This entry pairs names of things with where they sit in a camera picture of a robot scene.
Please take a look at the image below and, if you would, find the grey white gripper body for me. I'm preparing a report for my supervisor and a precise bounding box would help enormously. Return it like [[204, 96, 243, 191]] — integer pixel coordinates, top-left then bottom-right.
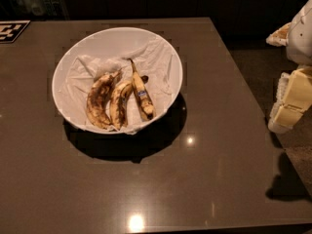
[[267, 72, 291, 134]]

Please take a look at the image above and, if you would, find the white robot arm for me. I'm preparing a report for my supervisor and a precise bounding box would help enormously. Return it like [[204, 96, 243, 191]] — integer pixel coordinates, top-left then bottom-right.
[[266, 0, 312, 134]]

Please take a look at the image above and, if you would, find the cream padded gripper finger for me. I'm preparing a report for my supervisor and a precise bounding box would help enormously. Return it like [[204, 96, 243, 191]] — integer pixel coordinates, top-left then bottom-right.
[[282, 66, 312, 111]]

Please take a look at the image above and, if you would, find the black white fiducial marker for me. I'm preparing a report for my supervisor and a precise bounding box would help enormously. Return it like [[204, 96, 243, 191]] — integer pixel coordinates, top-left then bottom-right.
[[0, 20, 30, 44]]

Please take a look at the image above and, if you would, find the middle spotted banana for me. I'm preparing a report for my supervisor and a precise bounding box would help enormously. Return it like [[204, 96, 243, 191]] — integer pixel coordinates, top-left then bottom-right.
[[109, 80, 133, 130]]

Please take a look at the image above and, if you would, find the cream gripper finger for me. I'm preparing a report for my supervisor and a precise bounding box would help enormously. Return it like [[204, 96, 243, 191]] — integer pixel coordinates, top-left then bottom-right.
[[272, 104, 303, 128]]

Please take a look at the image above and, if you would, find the white paper towel liner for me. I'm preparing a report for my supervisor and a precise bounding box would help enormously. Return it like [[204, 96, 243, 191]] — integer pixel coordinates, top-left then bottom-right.
[[52, 36, 182, 135]]

